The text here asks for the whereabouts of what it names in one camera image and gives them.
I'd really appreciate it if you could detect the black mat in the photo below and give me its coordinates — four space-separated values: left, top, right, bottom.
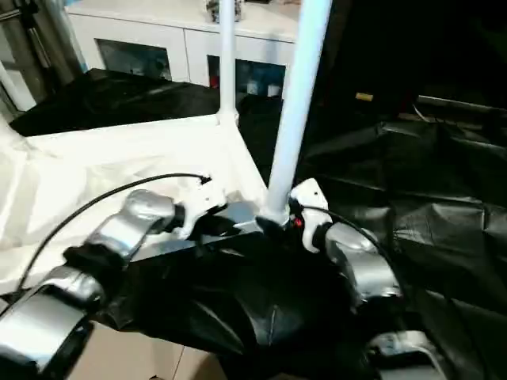
0 66 507 380

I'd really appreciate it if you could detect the black metal bar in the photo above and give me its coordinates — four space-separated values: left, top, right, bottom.
417 95 507 116

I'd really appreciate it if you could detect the white glass-door cabinet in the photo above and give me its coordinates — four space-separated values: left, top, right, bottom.
65 0 303 100

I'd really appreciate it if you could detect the black backdrop cloth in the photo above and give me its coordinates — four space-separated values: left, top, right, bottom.
316 0 507 116

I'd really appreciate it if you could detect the white pole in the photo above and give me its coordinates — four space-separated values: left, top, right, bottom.
0 61 37 112

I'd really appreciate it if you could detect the black tripod pole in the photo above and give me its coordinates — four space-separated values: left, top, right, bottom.
0 3 36 23

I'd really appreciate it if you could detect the black left wrist camera cable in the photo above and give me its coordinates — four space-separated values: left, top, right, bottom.
15 173 214 295

